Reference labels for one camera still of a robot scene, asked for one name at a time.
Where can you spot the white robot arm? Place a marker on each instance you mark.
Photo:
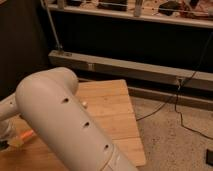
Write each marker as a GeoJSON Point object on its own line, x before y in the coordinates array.
{"type": "Point", "coordinates": [46, 101]}

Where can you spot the white cluttered shelf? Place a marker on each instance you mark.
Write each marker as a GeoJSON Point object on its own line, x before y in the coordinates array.
{"type": "Point", "coordinates": [177, 12]}

